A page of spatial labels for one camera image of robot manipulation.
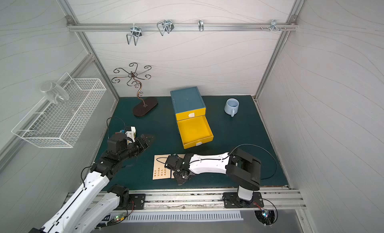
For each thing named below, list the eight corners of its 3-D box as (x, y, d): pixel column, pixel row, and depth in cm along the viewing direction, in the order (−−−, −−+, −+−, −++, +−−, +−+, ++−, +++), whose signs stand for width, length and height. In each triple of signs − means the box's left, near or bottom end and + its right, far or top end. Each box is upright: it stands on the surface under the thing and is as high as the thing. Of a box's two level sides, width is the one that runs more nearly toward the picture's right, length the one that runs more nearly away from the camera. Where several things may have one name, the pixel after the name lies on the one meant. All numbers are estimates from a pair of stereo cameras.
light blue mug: (225, 119, 110) (228, 110, 103) (223, 107, 119) (225, 98, 111) (237, 119, 110) (241, 110, 103) (235, 107, 119) (237, 98, 111)
